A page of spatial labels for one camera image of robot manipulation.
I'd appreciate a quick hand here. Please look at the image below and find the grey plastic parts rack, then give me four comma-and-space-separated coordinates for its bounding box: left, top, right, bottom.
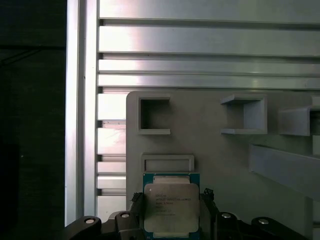
125, 90, 320, 240

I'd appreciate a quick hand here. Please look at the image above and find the CPU with silver top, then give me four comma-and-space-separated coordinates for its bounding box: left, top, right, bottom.
142, 172, 201, 240

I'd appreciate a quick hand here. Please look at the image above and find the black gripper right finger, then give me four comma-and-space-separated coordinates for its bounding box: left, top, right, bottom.
198, 187, 311, 240

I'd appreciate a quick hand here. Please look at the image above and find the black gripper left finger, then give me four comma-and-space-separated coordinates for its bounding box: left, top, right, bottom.
63, 191, 145, 240

